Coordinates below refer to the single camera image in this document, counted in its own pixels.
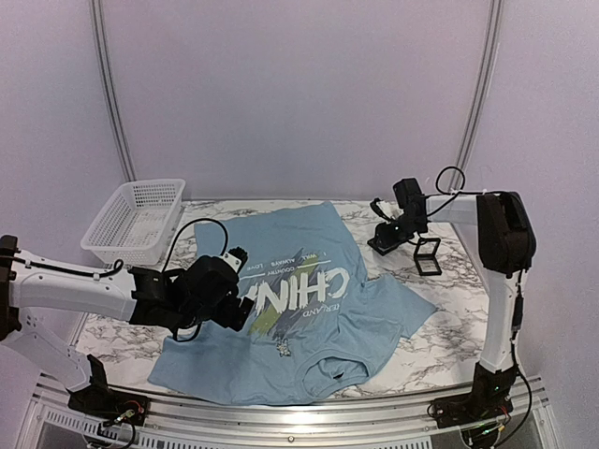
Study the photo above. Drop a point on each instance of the aluminium front rail frame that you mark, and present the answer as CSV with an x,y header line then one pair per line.
x,y
176,421

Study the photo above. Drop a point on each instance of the right wall aluminium profile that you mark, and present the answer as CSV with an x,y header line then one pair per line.
x,y
483,81

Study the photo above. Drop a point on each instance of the open black brooch box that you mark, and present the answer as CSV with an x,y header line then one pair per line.
x,y
382,246

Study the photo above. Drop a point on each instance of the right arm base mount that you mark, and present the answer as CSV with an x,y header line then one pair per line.
x,y
489,397

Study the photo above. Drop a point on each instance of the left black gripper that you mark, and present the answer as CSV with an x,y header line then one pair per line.
x,y
226,318

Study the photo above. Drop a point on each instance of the black square box lid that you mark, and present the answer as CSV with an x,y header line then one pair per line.
x,y
428,257

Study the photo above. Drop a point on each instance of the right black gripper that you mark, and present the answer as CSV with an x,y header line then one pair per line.
x,y
380,230

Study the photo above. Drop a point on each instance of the white perforated plastic basket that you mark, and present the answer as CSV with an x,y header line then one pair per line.
x,y
136,221

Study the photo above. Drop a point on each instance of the light blue printed t-shirt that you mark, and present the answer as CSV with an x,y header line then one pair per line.
x,y
310,286

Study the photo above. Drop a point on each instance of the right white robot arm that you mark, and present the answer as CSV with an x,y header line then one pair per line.
x,y
506,245

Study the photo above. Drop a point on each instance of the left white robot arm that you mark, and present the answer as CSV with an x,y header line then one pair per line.
x,y
172,298

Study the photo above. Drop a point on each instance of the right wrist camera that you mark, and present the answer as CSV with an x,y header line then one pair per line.
x,y
384,209

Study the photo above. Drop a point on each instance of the wall aluminium profile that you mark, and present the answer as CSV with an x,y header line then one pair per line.
x,y
483,81
109,90

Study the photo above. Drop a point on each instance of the left wall aluminium profile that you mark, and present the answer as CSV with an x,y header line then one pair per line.
x,y
109,90

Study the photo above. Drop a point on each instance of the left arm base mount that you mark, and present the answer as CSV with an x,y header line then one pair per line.
x,y
98,400

